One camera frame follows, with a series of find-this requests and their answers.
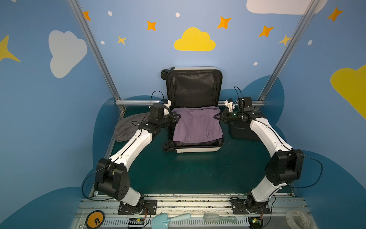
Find black t-shirt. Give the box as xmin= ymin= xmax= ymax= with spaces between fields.
xmin=228 ymin=122 xmax=261 ymax=142

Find purple trousers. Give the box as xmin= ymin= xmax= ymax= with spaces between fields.
xmin=173 ymin=106 xmax=223 ymax=143

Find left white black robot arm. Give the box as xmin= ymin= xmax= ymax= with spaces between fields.
xmin=94 ymin=99 xmax=181 ymax=215

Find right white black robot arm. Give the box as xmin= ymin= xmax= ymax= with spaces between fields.
xmin=214 ymin=97 xmax=304 ymax=214

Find white hard-shell suitcase black lining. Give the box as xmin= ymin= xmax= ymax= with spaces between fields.
xmin=161 ymin=67 xmax=224 ymax=153

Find grey folded towel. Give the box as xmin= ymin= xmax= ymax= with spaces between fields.
xmin=115 ymin=113 xmax=150 ymax=142

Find teal toy shovel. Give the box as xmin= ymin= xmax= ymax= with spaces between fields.
xmin=151 ymin=213 xmax=191 ymax=229

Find pale green hair brush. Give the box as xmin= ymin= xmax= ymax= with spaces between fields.
xmin=204 ymin=213 xmax=237 ymax=224

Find left small circuit board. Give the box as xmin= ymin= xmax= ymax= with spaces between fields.
xmin=127 ymin=218 xmax=145 ymax=229

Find small circuit board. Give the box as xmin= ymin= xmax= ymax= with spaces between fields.
xmin=127 ymin=218 xmax=145 ymax=229
xmin=248 ymin=218 xmax=263 ymax=229

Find right small circuit board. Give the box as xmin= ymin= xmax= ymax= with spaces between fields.
xmin=248 ymin=218 xmax=263 ymax=229

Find orange black round disc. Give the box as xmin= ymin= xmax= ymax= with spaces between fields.
xmin=85 ymin=210 xmax=105 ymax=229

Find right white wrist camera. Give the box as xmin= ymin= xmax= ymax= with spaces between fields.
xmin=224 ymin=98 xmax=235 ymax=112

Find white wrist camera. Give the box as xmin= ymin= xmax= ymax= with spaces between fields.
xmin=224 ymin=98 xmax=235 ymax=112
xmin=161 ymin=99 xmax=171 ymax=115

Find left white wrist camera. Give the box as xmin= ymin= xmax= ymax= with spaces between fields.
xmin=161 ymin=99 xmax=171 ymax=115

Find aluminium frame rear crossbar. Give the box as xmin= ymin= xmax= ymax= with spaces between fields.
xmin=115 ymin=100 xmax=265 ymax=106

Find left aluminium frame post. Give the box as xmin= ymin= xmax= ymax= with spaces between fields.
xmin=67 ymin=0 xmax=125 ymax=113

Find aluminium frame post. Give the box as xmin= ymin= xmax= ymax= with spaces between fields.
xmin=67 ymin=0 xmax=125 ymax=113
xmin=254 ymin=0 xmax=321 ymax=111

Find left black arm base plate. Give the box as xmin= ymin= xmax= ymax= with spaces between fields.
xmin=117 ymin=199 xmax=157 ymax=216

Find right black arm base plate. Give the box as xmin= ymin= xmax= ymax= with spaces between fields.
xmin=229 ymin=198 xmax=271 ymax=215

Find right aluminium frame post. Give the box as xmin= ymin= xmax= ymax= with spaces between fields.
xmin=254 ymin=0 xmax=321 ymax=111

